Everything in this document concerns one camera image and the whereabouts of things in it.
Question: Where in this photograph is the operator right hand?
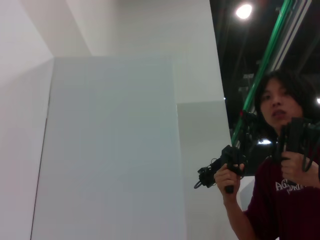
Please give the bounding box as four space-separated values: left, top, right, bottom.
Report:
213 162 246 195

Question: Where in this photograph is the operator left hand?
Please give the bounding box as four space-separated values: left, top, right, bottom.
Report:
281 150 315 181

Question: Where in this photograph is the black controller with looped cable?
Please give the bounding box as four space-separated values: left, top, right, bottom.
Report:
193 144 248 195

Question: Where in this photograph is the black handheld controller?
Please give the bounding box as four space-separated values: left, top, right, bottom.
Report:
271 117 320 173

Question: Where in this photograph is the operator right forearm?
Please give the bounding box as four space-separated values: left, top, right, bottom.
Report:
219 184 262 240

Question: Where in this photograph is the operator left forearm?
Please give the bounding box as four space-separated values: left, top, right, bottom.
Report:
299 162 320 190

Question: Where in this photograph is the operator in maroon shirt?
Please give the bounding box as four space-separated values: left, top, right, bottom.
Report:
246 69 320 240

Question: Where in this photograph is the green ceiling pipe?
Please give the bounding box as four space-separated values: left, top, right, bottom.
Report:
231 0 301 151

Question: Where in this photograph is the round ceiling lamp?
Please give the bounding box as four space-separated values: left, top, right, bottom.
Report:
234 3 253 20

